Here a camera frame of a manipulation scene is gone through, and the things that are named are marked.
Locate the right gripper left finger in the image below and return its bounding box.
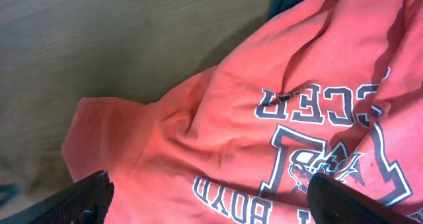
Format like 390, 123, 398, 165
1, 170, 114, 224

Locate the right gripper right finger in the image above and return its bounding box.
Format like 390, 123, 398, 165
307, 172, 418, 224

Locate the red soccer t-shirt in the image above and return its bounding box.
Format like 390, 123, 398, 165
63, 0, 422, 223

